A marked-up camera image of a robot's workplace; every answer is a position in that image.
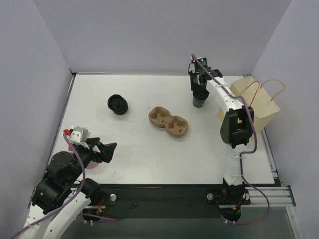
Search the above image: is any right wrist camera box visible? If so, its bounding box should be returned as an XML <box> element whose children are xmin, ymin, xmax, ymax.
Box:
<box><xmin>190</xmin><ymin>56</ymin><xmax>208</xmax><ymax>73</ymax></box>

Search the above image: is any pink straw holder cup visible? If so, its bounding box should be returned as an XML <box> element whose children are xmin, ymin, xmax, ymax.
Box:
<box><xmin>68</xmin><ymin>146</ymin><xmax>100</xmax><ymax>170</ymax></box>

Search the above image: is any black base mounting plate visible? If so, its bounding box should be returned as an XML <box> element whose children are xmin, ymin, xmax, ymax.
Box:
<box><xmin>82</xmin><ymin>184</ymin><xmax>251</xmax><ymax>221</ymax></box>

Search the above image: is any brown pulp cup carrier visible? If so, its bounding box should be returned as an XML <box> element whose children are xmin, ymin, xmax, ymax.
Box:
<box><xmin>148</xmin><ymin>106</ymin><xmax>188</xmax><ymax>137</ymax></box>

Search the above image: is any tan paper bag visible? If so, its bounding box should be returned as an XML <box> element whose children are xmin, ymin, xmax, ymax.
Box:
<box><xmin>230</xmin><ymin>76</ymin><xmax>286</xmax><ymax>133</ymax></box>

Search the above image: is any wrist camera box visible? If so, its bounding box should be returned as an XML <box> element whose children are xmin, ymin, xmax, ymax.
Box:
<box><xmin>68</xmin><ymin>126</ymin><xmax>91</xmax><ymax>149</ymax></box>
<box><xmin>190</xmin><ymin>56</ymin><xmax>208</xmax><ymax>73</ymax></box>

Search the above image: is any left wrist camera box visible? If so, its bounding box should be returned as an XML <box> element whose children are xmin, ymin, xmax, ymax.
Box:
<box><xmin>68</xmin><ymin>126</ymin><xmax>91</xmax><ymax>149</ymax></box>

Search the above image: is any stack of black lids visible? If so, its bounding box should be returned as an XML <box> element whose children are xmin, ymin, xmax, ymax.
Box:
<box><xmin>107</xmin><ymin>94</ymin><xmax>128</xmax><ymax>115</ymax></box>

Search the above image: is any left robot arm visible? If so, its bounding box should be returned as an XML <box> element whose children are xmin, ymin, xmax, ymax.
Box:
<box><xmin>13</xmin><ymin>133</ymin><xmax>117</xmax><ymax>239</ymax></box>

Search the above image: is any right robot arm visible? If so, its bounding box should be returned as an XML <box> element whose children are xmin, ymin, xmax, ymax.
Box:
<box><xmin>187</xmin><ymin>56</ymin><xmax>256</xmax><ymax>203</ymax></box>

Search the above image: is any stack of black cups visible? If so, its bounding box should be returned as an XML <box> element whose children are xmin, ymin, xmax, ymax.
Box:
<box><xmin>192</xmin><ymin>93</ymin><xmax>206</xmax><ymax>108</ymax></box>

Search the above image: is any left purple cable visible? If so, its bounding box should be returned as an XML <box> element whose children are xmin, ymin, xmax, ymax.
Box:
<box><xmin>9</xmin><ymin>129</ymin><xmax>120</xmax><ymax>239</ymax></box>

